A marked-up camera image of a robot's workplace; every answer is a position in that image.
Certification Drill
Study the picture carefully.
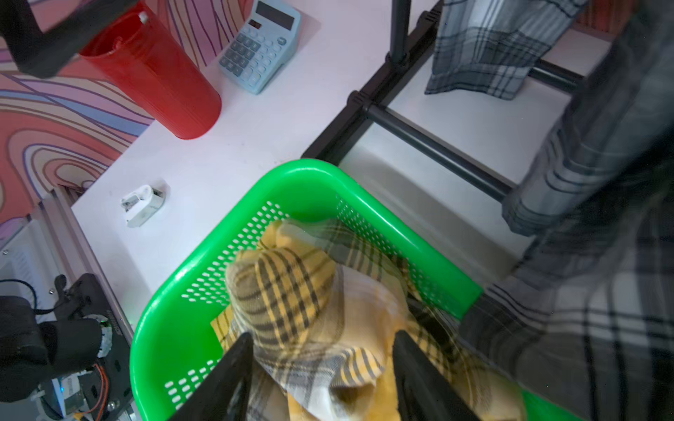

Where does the red plastic cup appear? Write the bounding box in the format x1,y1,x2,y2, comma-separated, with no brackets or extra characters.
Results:
80,1,222,140

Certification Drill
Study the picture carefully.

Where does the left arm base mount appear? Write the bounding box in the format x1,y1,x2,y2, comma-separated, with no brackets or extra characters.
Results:
32,274,133,420

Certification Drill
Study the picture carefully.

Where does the yellow plaid long-sleeve shirt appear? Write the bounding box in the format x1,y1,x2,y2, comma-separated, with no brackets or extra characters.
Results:
212,219,527,420

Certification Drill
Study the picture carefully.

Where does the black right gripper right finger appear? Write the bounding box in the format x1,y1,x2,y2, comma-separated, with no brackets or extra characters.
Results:
392,331,479,421

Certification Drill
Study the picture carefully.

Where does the white clothespin on table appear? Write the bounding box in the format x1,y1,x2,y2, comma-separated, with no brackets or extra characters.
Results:
120,184,166,228

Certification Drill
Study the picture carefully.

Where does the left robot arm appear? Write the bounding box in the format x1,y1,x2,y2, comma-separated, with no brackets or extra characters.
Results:
1,1,136,408

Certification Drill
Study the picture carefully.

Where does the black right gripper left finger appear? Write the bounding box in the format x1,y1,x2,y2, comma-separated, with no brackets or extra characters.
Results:
170,333,254,421

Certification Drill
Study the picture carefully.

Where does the black clothes rack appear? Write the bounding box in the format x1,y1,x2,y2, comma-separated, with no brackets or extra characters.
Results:
303,1,584,201

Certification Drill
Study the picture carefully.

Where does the green plastic basket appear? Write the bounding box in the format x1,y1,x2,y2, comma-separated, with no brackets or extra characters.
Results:
131,160,570,420

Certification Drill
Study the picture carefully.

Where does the grey plaid long-sleeve shirt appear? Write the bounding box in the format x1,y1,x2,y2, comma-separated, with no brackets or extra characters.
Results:
424,0,674,421

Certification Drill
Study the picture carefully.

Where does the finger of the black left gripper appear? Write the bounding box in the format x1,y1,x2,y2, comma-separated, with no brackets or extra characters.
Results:
1,0,137,79

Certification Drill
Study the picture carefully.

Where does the light blue desk calculator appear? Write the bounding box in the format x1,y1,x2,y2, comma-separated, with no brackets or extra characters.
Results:
219,1,302,95

